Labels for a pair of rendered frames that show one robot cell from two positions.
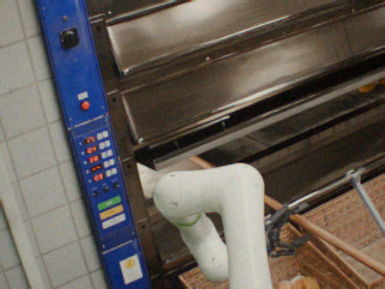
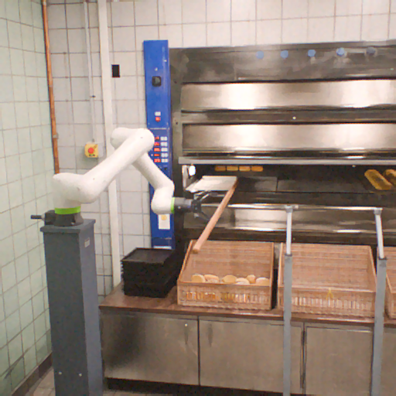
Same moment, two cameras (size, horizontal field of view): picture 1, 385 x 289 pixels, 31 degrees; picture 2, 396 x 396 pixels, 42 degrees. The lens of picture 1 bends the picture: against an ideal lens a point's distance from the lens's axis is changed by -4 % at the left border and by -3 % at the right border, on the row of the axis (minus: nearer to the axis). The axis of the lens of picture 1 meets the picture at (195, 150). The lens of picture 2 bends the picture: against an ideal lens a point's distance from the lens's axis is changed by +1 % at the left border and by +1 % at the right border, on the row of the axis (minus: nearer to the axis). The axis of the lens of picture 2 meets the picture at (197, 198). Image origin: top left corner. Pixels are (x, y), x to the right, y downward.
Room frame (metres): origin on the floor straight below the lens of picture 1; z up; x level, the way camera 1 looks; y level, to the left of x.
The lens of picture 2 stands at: (-0.28, -1.89, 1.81)
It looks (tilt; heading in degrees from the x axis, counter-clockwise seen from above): 11 degrees down; 37
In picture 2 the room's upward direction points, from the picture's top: 1 degrees counter-clockwise
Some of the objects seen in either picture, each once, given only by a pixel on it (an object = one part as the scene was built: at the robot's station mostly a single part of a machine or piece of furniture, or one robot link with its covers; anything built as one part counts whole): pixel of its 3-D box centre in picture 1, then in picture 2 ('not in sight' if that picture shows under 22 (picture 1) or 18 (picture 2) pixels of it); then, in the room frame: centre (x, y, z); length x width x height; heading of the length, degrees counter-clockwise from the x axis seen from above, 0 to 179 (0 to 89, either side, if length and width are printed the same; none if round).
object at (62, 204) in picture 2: not in sight; (67, 192); (1.30, 0.09, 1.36); 0.16 x 0.13 x 0.19; 84
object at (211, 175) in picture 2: not in sight; (241, 174); (3.08, 0.21, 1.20); 0.55 x 0.36 x 0.03; 117
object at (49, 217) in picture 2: not in sight; (57, 216); (1.28, 0.15, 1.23); 0.26 x 0.15 x 0.06; 117
